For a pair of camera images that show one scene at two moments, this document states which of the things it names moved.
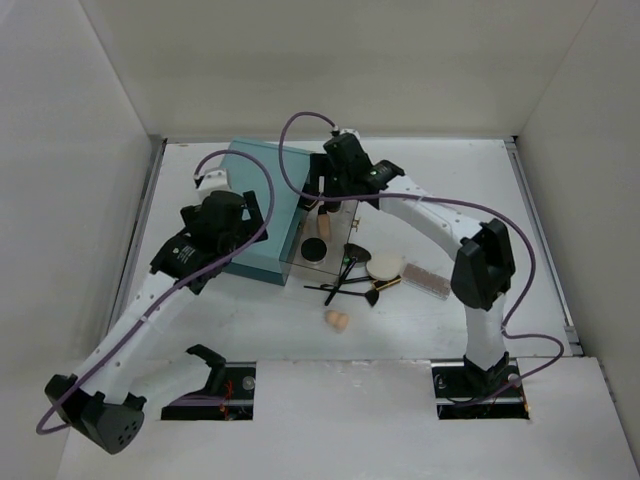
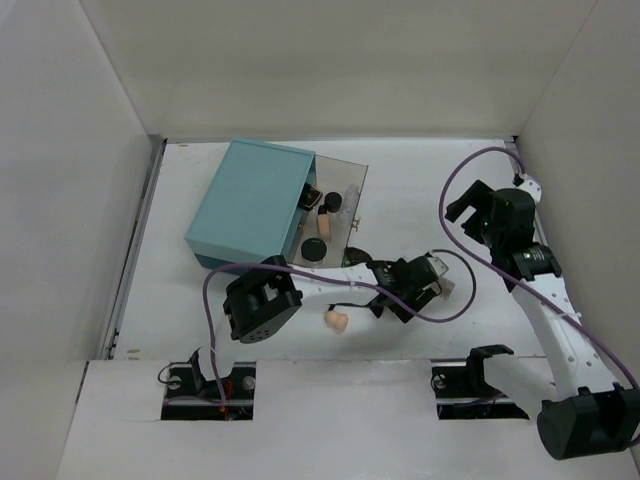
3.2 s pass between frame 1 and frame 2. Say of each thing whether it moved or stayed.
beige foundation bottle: stayed
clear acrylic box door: stayed
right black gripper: moved
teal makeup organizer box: stayed
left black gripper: moved
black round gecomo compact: stayed
